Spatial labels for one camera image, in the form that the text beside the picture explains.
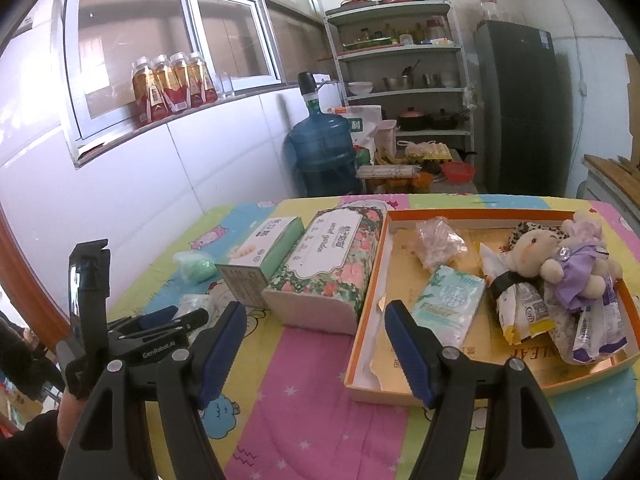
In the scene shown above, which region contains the white printed snack packet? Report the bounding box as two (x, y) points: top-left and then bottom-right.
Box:
(479, 242), (556, 346)

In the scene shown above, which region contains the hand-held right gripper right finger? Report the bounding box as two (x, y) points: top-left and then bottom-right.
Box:
(384, 299), (578, 480)

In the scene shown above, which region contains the light green soft pouch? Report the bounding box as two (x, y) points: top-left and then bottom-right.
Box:
(173, 251), (217, 283)

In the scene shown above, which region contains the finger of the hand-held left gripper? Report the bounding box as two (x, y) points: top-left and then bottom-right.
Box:
(107, 305), (210, 343)
(69, 240), (112, 356)

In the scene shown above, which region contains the red lidded pot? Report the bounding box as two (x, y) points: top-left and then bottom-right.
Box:
(397, 107), (428, 131)

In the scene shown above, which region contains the sliding window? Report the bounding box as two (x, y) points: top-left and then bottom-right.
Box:
(62, 0), (286, 161)

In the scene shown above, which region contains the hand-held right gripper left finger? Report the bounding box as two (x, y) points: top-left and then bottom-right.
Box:
(60, 300), (249, 480)

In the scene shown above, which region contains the green white carton box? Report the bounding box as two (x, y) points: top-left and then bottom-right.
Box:
(215, 215), (306, 308)

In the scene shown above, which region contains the white green sack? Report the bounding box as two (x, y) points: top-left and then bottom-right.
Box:
(340, 105), (383, 153)

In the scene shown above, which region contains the clear plastic food bag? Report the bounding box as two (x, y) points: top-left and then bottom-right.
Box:
(414, 216), (471, 273)

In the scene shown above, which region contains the wooden cutting board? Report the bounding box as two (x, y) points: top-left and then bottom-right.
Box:
(584, 154), (640, 183)

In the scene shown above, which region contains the flat cardboard sheet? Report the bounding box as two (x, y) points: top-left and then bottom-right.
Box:
(625, 54), (640, 106)

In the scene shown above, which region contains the small plush bear purple dress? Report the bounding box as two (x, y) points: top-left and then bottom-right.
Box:
(539, 210), (626, 313)

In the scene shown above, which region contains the purple white snack packet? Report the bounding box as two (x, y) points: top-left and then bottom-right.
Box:
(547, 280), (632, 366)

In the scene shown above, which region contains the floral tissue box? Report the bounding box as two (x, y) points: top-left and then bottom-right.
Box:
(261, 205), (387, 336)

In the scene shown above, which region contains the grey cabinet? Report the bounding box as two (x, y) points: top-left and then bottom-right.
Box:
(582, 167), (640, 216)

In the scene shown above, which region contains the tray of eggs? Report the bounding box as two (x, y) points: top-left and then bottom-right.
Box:
(404, 141), (453, 163)

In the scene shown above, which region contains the blue water jug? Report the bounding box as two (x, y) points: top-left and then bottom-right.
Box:
(286, 102), (358, 196)

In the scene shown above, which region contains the dark refrigerator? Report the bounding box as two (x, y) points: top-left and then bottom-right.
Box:
(472, 20), (573, 196)

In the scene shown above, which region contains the leopard print scrunchie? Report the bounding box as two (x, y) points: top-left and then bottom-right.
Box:
(507, 220), (573, 251)

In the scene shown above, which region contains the orange-rimmed cardboard box tray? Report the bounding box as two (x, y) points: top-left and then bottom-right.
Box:
(344, 207), (633, 406)

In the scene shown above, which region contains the orange drink bottle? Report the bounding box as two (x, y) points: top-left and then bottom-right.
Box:
(131, 57), (168, 123)
(186, 51), (219, 105)
(150, 55), (188, 113)
(169, 52), (206, 108)

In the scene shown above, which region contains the clear fruit box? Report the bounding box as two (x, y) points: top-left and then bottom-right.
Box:
(357, 165), (421, 193)

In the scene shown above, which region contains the black water pump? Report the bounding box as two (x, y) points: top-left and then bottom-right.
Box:
(298, 71), (331, 103)

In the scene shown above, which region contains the green white tissue pack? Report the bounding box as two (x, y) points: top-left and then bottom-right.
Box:
(410, 264), (487, 350)

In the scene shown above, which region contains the green metal shelf rack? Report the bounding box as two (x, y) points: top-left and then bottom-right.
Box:
(324, 1), (476, 171)

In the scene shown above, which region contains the black wok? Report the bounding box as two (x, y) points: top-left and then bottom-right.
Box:
(427, 107), (471, 131)

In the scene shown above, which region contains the white plastic bin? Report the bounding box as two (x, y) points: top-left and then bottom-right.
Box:
(374, 120), (398, 156)

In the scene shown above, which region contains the red plastic basin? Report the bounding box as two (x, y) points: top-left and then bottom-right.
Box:
(442, 161), (475, 183)

